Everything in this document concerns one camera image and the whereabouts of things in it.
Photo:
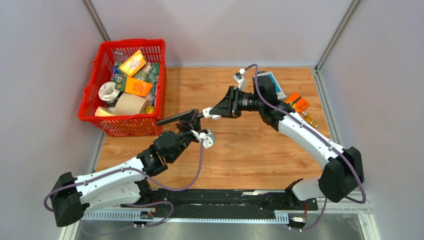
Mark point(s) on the white PVC elbow fitting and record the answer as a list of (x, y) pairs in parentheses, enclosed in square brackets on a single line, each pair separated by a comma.
[(207, 114)]

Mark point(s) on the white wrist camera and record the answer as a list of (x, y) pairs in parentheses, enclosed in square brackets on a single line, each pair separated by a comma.
[(206, 137), (240, 79)]

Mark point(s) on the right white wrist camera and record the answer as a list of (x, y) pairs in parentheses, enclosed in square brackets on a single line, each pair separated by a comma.
[(240, 79)]

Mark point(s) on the blue product box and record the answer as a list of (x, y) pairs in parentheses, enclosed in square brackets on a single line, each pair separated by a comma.
[(278, 89)]

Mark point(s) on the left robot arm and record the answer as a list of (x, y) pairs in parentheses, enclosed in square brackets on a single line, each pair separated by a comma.
[(73, 196)]

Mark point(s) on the orange green box in basket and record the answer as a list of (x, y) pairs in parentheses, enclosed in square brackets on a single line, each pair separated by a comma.
[(131, 85)]

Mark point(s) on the yellow orange box in basket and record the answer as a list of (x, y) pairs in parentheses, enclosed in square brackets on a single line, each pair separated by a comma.
[(133, 64)]

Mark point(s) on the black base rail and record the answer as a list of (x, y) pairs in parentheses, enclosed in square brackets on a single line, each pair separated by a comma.
[(225, 203)]

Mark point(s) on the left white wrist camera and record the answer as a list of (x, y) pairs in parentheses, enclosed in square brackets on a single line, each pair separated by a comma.
[(206, 137)]

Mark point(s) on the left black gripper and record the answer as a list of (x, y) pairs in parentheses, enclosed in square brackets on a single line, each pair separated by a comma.
[(194, 125)]

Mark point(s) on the red plastic basket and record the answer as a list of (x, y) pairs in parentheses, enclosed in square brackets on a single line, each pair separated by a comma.
[(136, 125)]

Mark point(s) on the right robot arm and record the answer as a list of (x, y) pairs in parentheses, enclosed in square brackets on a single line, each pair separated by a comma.
[(342, 169)]

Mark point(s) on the white tape roll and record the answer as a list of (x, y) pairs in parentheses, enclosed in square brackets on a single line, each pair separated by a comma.
[(107, 91)]

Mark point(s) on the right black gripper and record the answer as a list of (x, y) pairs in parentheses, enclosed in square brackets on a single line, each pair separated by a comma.
[(228, 105)]

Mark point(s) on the beige tape roll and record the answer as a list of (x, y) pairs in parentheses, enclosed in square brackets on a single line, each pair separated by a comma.
[(130, 104)]

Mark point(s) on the green packet in basket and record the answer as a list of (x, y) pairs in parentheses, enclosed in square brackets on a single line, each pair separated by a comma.
[(153, 75)]

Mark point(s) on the small yellow object in basket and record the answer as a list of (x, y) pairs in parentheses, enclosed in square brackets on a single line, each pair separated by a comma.
[(149, 109)]

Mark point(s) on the orange product package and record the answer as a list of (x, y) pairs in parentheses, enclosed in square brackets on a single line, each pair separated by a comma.
[(298, 103)]

